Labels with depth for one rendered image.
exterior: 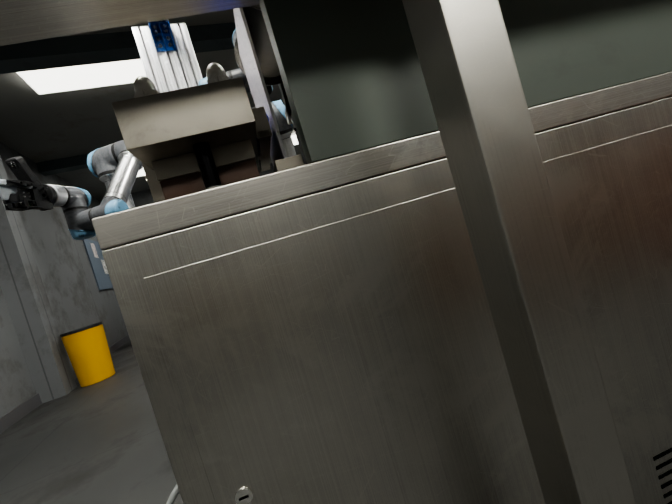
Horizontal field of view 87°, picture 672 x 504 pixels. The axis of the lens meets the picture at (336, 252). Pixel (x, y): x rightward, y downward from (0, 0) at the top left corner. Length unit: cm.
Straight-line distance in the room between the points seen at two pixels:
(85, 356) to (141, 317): 457
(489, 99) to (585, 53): 39
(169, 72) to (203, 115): 157
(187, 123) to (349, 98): 21
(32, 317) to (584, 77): 503
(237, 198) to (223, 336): 17
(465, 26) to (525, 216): 18
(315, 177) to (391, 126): 13
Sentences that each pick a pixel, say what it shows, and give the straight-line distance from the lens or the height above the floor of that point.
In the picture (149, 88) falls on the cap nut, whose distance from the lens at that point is 57.
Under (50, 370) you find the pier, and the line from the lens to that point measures 512.
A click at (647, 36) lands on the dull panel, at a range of 85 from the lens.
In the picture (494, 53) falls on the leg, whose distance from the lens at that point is 39.
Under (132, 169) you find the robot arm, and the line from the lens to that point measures 166.
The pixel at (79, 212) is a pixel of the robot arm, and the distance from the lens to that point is 157.
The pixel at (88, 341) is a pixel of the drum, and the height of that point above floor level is 48.
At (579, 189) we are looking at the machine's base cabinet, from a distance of 67.
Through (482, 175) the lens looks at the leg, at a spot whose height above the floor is 81.
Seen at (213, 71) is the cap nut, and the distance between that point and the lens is 56.
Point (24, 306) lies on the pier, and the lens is 512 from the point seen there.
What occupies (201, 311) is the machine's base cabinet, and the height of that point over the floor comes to 76.
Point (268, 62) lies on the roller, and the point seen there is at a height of 119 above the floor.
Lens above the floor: 79
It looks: 2 degrees down
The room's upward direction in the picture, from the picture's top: 17 degrees counter-clockwise
